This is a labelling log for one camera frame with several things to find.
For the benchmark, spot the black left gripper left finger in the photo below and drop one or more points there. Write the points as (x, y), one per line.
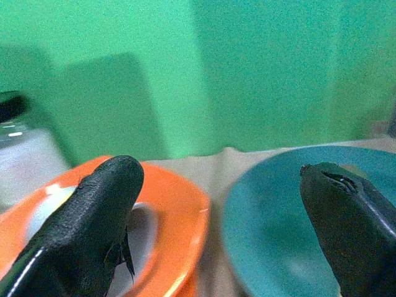
(83, 222)

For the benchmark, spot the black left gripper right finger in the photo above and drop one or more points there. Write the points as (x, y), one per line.
(346, 222)

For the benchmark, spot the teal blue bowl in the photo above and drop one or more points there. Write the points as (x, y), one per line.
(266, 229)

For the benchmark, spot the clear glass jar black lid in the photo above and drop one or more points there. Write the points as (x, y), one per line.
(21, 161)

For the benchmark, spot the orange bowl with white inside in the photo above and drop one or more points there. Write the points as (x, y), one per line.
(182, 213)

